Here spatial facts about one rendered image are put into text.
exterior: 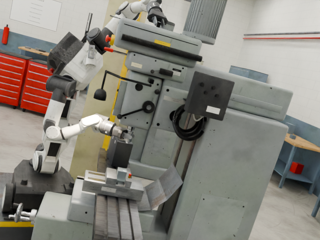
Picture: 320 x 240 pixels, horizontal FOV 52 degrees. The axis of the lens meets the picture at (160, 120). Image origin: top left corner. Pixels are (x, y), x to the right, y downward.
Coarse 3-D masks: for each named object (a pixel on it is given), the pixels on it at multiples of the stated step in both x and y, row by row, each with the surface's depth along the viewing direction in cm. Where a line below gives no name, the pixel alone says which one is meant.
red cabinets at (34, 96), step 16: (0, 64) 606; (16, 64) 610; (32, 64) 608; (0, 80) 613; (16, 80) 616; (32, 80) 615; (0, 96) 619; (16, 96) 623; (32, 96) 621; (48, 96) 622
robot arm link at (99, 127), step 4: (100, 116) 206; (104, 116) 206; (100, 120) 202; (104, 120) 202; (108, 120) 203; (100, 124) 201; (104, 124) 200; (92, 128) 205; (96, 128) 202; (100, 128) 200; (96, 132) 208; (100, 132) 202
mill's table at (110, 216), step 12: (96, 204) 176; (108, 204) 178; (120, 204) 182; (132, 204) 186; (96, 216) 163; (108, 216) 166; (120, 216) 170; (132, 216) 173; (96, 228) 153; (108, 228) 156; (120, 228) 159; (132, 228) 163
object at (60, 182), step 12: (24, 168) 270; (60, 168) 289; (12, 180) 258; (24, 180) 234; (36, 180) 255; (48, 180) 260; (60, 180) 266; (72, 180) 272; (24, 192) 231; (36, 192) 235; (60, 192) 243; (12, 204) 233; (24, 204) 233; (36, 204) 236
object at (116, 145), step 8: (112, 136) 248; (112, 144) 243; (120, 144) 232; (128, 144) 234; (112, 152) 238; (120, 152) 234; (128, 152) 235; (112, 160) 234; (120, 160) 235; (128, 160) 237
